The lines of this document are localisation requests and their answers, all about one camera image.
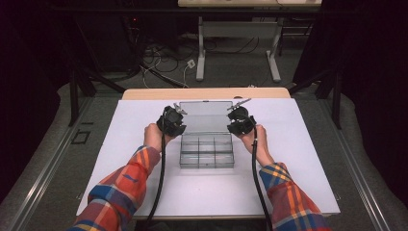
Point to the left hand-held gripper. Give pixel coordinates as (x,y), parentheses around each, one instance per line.
(171,123)

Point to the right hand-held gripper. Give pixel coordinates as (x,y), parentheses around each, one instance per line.
(240,123)

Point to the clear plastic compartment box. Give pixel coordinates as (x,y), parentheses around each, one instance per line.
(207,150)

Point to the person's left hand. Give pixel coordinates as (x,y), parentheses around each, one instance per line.
(153,136)

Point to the white power adapter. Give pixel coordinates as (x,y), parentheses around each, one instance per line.
(191,63)

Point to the white table mat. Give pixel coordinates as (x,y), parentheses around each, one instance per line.
(304,144)

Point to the white desk with metal legs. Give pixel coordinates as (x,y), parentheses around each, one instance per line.
(237,29)

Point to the black metal stand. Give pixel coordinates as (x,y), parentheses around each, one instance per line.
(336,96)
(74,96)

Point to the person's dark trousers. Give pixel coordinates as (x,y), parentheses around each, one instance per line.
(205,225)

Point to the dark equipment with red light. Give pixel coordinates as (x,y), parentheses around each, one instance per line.
(109,35)

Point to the black curtain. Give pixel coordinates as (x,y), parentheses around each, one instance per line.
(25,80)
(375,80)

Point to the aluminium floor rail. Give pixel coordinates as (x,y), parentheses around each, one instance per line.
(41,173)
(359,173)

